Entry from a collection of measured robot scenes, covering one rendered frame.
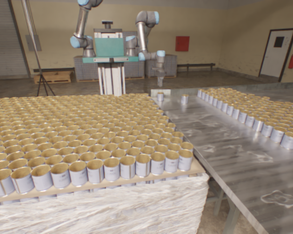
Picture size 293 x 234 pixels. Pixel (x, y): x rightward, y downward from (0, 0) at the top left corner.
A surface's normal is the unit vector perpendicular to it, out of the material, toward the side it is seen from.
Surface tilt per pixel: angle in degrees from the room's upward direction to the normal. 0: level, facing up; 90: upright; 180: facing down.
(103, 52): 90
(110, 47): 90
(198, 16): 90
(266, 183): 0
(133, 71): 88
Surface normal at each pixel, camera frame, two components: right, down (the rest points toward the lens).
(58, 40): 0.23, 0.40
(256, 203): 0.00, -0.91
